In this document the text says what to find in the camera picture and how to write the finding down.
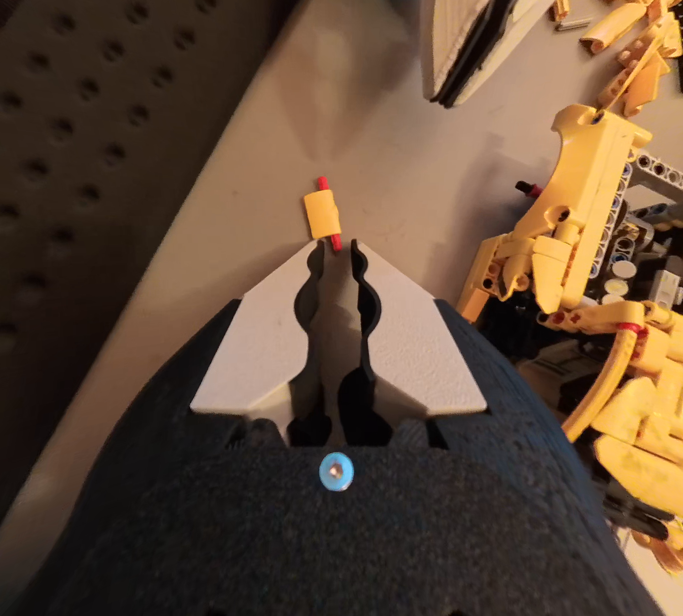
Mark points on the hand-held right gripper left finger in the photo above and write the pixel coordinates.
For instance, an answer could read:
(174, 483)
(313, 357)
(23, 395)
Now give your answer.
(251, 354)

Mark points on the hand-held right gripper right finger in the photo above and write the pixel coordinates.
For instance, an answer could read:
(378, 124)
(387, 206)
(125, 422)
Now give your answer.
(421, 354)

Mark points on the pile of yellow brick parts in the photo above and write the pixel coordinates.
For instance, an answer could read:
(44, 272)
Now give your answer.
(629, 23)

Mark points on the red axle pin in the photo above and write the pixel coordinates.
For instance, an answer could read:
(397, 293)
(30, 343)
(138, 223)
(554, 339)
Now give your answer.
(336, 244)

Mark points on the yellow toy brick car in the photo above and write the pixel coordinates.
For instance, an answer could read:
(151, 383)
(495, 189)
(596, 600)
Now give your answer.
(587, 189)

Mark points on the grey desk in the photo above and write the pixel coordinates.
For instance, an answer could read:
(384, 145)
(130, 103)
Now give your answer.
(400, 157)

